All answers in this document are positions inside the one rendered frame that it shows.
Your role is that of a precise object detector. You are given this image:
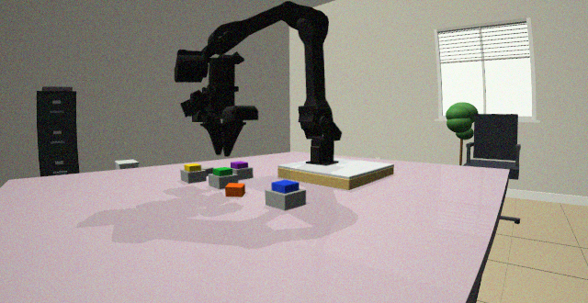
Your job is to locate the yellow button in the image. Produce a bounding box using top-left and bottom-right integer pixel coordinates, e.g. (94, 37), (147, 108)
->
(180, 163), (207, 184)

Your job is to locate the purple button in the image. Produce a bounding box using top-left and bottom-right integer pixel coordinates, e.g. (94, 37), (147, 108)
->
(227, 161), (254, 181)

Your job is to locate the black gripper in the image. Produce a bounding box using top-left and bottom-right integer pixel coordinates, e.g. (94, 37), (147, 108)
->
(192, 81), (258, 156)

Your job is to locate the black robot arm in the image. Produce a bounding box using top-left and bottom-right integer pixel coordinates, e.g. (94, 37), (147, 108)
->
(175, 1), (342, 166)

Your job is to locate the green button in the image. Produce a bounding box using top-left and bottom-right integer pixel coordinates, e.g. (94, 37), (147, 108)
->
(209, 167), (238, 189)

